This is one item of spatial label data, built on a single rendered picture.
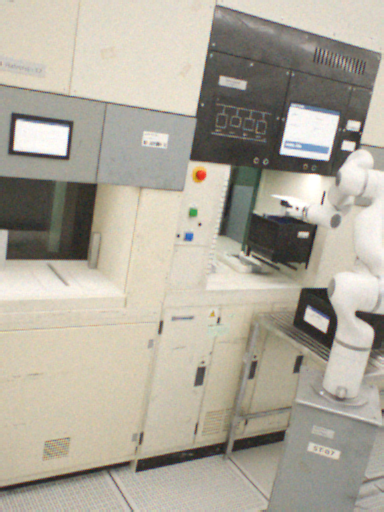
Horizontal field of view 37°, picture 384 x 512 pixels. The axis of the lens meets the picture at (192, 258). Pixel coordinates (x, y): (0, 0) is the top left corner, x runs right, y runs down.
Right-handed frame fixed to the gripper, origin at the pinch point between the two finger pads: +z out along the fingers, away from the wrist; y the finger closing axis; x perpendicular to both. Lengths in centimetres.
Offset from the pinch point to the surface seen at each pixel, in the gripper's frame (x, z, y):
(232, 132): 28, -10, -45
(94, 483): -125, -11, -80
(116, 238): -22, 7, -79
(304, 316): -42, -32, -5
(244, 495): -125, -38, -20
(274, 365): -79, -9, 7
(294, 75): 53, -10, -20
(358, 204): 4.1, -10.5, 34.4
